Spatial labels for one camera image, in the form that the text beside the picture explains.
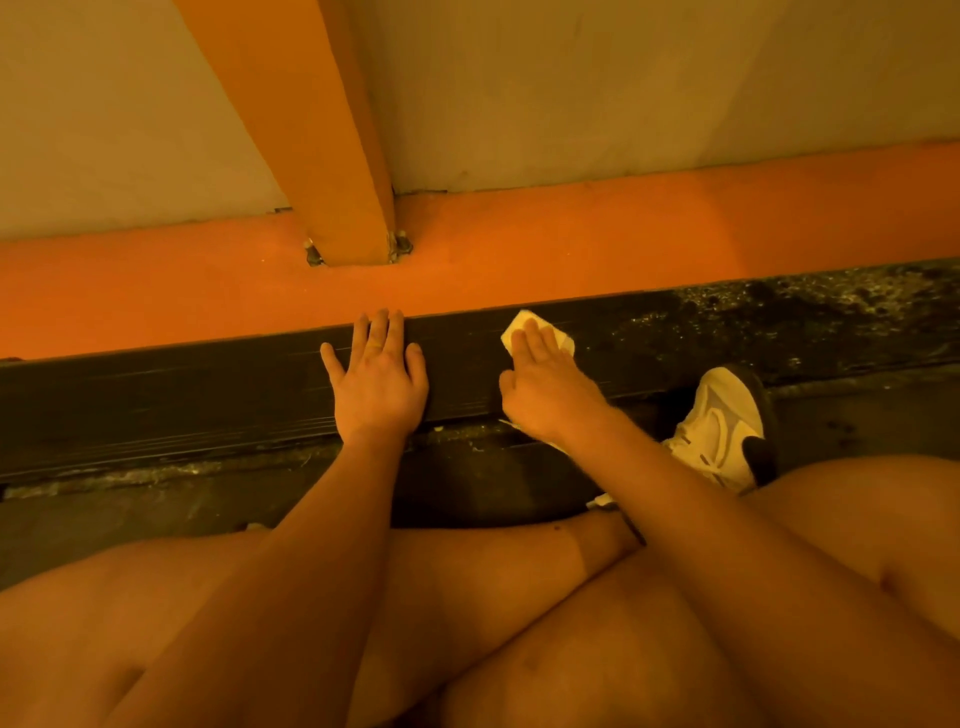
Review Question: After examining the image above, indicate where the person's left hand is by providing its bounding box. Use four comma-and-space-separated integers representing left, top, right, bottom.
320, 309, 430, 452

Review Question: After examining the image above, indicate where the person's right hand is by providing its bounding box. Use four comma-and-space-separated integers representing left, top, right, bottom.
498, 318, 618, 452

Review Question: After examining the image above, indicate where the person's left forearm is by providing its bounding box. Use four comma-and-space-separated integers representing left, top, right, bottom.
105, 433, 408, 728

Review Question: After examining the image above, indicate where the person's right forearm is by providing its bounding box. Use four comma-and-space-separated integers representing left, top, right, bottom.
562, 408, 960, 728

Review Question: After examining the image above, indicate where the orange painted ledge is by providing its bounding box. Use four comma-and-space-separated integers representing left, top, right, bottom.
0, 141, 960, 361

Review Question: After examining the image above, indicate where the black baseboard beam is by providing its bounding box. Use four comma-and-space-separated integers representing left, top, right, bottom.
0, 258, 960, 485

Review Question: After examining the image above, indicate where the white and black sneaker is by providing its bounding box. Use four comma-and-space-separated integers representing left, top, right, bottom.
661, 365, 782, 497

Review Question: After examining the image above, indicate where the person's left leg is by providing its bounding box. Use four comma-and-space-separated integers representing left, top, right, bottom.
0, 508, 643, 728

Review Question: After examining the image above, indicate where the person's leg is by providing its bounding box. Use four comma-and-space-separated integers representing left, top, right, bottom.
0, 508, 643, 728
438, 453, 960, 728

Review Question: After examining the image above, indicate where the person's right leg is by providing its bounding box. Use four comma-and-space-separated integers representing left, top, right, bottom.
438, 453, 960, 728

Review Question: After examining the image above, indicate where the orange metal post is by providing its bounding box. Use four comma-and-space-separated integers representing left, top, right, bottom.
174, 0, 397, 267

